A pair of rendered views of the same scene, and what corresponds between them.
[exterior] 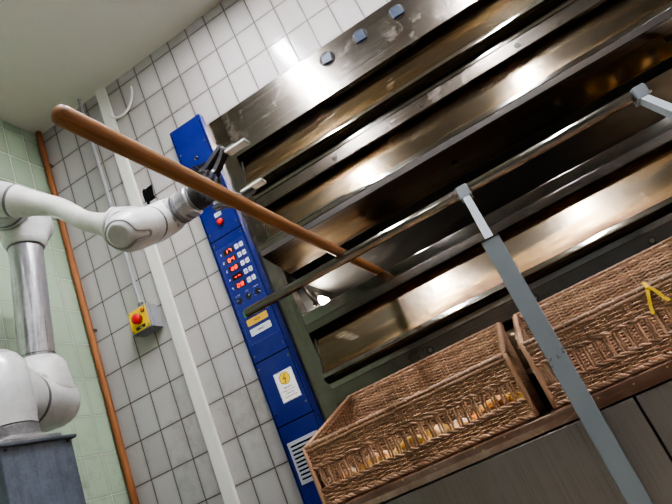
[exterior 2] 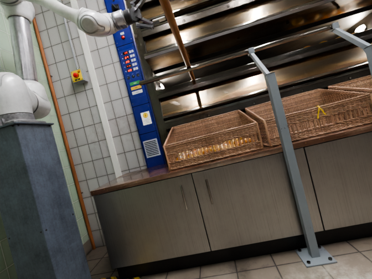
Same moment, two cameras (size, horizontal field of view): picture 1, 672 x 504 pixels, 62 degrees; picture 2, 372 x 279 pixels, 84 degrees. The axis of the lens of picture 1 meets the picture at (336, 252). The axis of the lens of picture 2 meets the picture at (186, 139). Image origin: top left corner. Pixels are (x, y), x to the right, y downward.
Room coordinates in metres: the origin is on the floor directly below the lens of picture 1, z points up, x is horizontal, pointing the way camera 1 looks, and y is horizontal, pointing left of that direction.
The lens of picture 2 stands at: (0.25, 0.31, 0.75)
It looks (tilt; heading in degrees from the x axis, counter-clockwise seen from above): 1 degrees down; 352
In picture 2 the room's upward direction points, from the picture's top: 14 degrees counter-clockwise
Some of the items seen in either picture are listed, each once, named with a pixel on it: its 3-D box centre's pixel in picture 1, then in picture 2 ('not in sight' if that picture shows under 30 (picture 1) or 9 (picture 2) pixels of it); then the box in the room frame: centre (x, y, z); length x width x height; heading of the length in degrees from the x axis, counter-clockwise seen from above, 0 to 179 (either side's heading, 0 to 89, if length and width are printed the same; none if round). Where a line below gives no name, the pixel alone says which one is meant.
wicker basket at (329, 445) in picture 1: (423, 403); (208, 135); (1.61, -0.05, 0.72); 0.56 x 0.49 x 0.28; 76
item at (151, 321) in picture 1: (144, 320); (79, 76); (2.06, 0.80, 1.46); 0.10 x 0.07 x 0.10; 75
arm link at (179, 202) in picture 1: (187, 204); (120, 19); (1.41, 0.33, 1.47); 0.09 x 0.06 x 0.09; 165
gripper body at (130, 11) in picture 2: (207, 191); (133, 15); (1.39, 0.26, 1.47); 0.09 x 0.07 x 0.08; 75
